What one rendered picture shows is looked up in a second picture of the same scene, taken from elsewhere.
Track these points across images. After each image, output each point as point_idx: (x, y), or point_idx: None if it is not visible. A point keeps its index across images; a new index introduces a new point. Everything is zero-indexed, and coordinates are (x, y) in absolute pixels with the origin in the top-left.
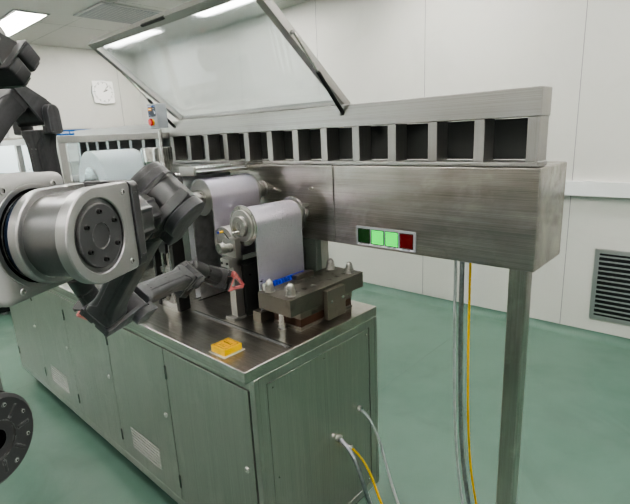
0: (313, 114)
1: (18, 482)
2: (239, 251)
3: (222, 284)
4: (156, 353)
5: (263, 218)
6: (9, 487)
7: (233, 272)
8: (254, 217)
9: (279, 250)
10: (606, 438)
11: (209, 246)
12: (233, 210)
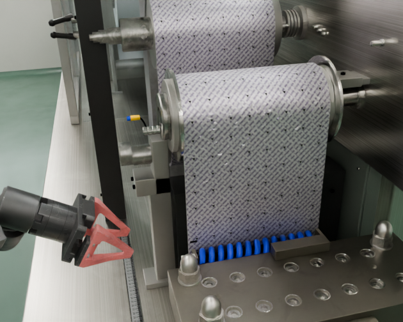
0: None
1: (12, 306)
2: (164, 166)
3: (64, 251)
4: None
5: (212, 110)
6: (3, 308)
7: (95, 230)
8: (181, 107)
9: (251, 183)
10: None
11: None
12: (165, 75)
